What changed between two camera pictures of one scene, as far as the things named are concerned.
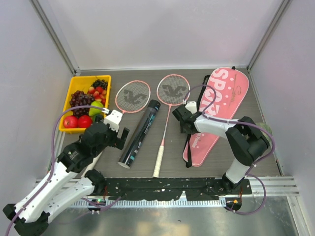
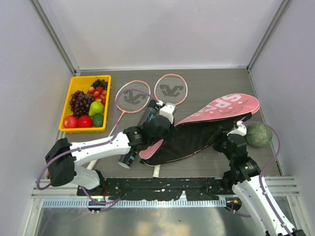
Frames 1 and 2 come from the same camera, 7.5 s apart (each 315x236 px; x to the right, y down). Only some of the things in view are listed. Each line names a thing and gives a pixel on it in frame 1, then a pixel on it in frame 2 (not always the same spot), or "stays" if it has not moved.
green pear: [93, 111] stays
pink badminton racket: [172, 90] stays
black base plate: [195, 189] stays
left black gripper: [118, 142] → [169, 135]
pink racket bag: [227, 89] → [196, 132]
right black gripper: [183, 131] → [221, 133]
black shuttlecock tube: [139, 134] stays
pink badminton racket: [131, 96] stays
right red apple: [84, 121] stays
